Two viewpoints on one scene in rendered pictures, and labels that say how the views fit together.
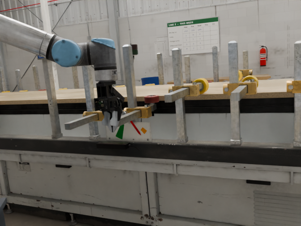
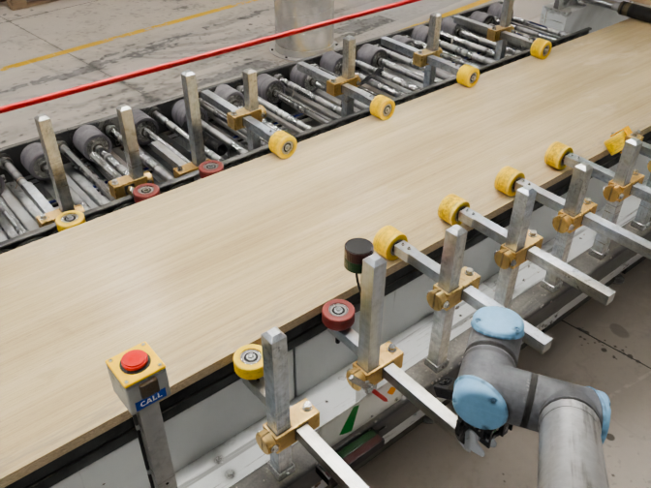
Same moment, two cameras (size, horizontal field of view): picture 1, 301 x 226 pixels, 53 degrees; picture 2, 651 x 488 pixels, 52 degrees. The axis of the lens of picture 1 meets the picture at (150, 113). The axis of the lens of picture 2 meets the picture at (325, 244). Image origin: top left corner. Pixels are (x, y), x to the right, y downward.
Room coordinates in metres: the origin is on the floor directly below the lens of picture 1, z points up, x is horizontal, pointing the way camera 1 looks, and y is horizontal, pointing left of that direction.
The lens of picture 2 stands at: (1.13, 1.06, 1.99)
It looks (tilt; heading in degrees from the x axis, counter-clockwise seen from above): 37 degrees down; 296
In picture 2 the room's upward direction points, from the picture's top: straight up
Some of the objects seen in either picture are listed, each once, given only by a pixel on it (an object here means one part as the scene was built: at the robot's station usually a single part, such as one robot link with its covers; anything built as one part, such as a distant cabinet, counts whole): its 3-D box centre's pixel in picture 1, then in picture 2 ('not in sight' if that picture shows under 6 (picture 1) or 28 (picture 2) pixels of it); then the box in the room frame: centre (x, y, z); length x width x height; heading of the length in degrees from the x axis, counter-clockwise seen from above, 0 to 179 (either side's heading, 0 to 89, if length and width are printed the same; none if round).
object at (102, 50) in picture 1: (103, 54); (494, 343); (1.23, 0.17, 1.13); 0.10 x 0.09 x 0.12; 96
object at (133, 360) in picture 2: not in sight; (135, 361); (1.71, 0.55, 1.22); 0.04 x 0.04 x 0.02
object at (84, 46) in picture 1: (74, 54); (490, 386); (1.21, 0.28, 1.14); 0.12 x 0.12 x 0.09; 6
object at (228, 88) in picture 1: (239, 88); (517, 250); (1.28, -0.39, 0.95); 0.14 x 0.06 x 0.05; 66
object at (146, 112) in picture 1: (137, 112); (374, 366); (1.49, 0.06, 0.85); 0.14 x 0.06 x 0.05; 66
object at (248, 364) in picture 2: not in sight; (252, 372); (1.73, 0.21, 0.85); 0.08 x 0.08 x 0.11
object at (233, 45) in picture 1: (234, 97); (510, 265); (1.29, -0.37, 0.91); 0.04 x 0.04 x 0.48; 66
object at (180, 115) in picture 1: (179, 100); (445, 307); (1.39, -0.14, 0.90); 0.04 x 0.04 x 0.48; 66
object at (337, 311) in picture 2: (152, 105); (338, 325); (1.62, -0.01, 0.85); 0.08 x 0.08 x 0.11
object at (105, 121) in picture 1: (106, 122); (474, 445); (1.22, 0.18, 0.86); 0.06 x 0.03 x 0.09; 155
